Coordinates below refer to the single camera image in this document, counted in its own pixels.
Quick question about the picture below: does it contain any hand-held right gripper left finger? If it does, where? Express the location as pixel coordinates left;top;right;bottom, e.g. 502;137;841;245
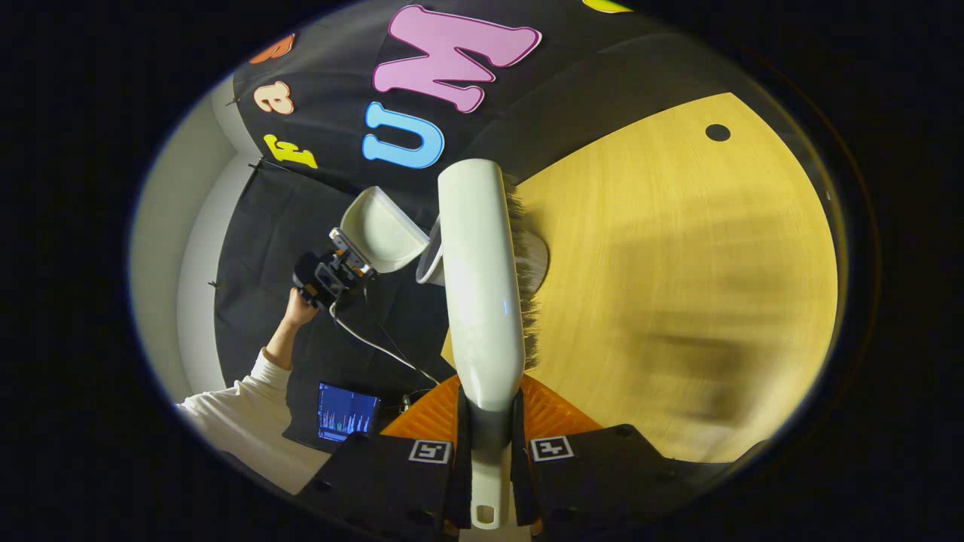
297;374;473;540

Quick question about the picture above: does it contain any small white broom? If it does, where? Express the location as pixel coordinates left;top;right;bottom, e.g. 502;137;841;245
437;158;545;528

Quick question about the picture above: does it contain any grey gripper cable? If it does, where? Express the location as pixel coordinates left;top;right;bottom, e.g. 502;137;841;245
330;300;442;387

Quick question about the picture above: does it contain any white dustpan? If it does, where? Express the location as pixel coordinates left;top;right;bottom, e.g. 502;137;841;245
340;186;431;275

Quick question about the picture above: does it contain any dark display screen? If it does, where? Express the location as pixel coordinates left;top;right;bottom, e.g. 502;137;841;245
316;382;382;443

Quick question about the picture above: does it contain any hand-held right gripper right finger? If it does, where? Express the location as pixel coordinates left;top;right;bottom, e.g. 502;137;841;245
511;374;728;531

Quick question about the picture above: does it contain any white garbage bin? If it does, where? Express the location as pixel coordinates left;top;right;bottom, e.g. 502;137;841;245
415;215;551;296

